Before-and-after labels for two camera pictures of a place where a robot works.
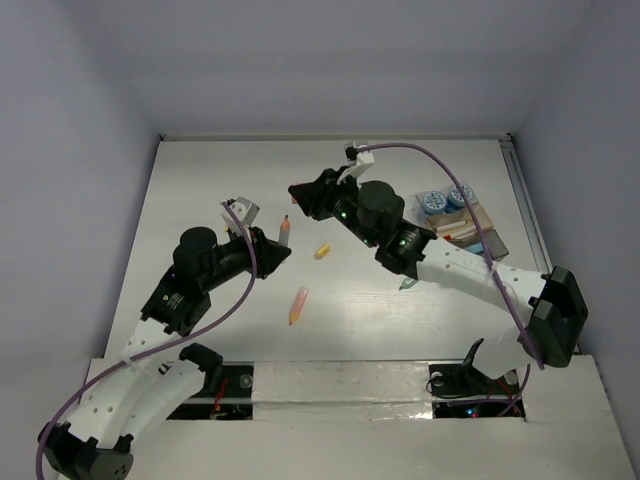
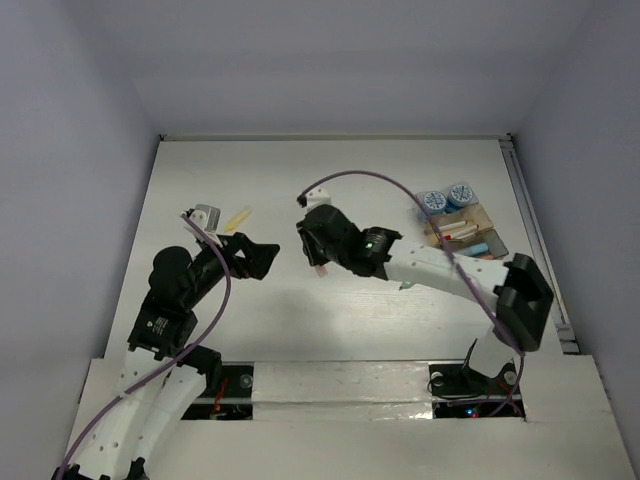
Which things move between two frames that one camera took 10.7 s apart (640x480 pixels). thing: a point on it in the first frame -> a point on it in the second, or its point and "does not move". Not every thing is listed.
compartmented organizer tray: x=450 y=219 does not move
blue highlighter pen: x=477 y=248 does not move
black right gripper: x=315 y=197 -> x=314 y=256
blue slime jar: x=455 y=201 does not move
